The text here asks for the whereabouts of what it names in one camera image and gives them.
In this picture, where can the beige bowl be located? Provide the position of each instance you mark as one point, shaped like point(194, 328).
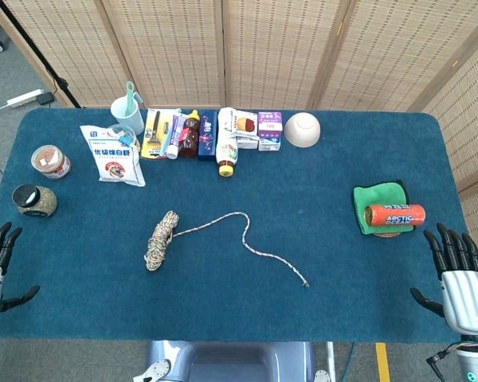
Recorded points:
point(302, 131)

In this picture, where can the dark blue table mat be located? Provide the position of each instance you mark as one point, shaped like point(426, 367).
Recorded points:
point(239, 310)

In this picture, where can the blue white small box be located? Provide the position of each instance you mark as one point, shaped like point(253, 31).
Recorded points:
point(269, 145)

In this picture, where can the red label powder jar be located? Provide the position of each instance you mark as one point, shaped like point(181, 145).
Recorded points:
point(53, 163)

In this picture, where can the purple white small box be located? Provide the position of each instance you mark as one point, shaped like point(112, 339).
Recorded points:
point(270, 125)

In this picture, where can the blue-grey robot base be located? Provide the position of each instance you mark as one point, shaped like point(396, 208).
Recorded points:
point(231, 362)

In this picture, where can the white sugar bag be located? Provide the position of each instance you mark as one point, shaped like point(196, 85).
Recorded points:
point(113, 163)

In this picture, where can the green plastic spoon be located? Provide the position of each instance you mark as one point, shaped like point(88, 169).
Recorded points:
point(130, 95)

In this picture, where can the dark blue carton box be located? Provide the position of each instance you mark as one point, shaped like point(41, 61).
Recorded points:
point(207, 147)

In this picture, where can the orange Arctic Ocean can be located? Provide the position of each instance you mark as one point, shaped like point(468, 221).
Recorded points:
point(398, 217)

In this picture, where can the clear round plastic container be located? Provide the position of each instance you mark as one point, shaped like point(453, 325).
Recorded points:
point(117, 131)

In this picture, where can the purple white toothpaste tube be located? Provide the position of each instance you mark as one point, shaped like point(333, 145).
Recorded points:
point(175, 139)

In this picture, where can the white power strip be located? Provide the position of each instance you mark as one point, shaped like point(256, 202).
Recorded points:
point(24, 98)

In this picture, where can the pale blue mug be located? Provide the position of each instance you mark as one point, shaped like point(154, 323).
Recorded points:
point(133, 119)

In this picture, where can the green cloth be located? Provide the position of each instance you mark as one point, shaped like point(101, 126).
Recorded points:
point(376, 195)

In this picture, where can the round cork coaster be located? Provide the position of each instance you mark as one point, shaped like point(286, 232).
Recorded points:
point(387, 235)

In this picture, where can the white snack box red picture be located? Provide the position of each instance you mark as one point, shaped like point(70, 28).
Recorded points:
point(245, 124)

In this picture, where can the black lid herb jar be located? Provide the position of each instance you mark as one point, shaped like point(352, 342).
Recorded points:
point(44, 205)

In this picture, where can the white bottle yellow cap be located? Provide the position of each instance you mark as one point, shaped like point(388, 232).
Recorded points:
point(226, 153)

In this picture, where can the black power adapter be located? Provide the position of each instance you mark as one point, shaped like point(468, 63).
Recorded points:
point(45, 98)

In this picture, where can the bamboo folding screen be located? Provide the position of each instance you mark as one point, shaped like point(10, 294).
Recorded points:
point(271, 51)

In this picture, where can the black tripod stand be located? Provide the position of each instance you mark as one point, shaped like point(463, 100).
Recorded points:
point(62, 84)

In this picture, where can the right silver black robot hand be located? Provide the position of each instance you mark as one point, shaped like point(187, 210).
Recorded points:
point(468, 298)

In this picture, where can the razor on yellow card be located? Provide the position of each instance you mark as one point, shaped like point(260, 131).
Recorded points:
point(151, 147)

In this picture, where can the brown honey bottle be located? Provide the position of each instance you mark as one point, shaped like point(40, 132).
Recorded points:
point(189, 143)

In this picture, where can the plain white small box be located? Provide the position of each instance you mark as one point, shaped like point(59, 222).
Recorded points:
point(247, 143)

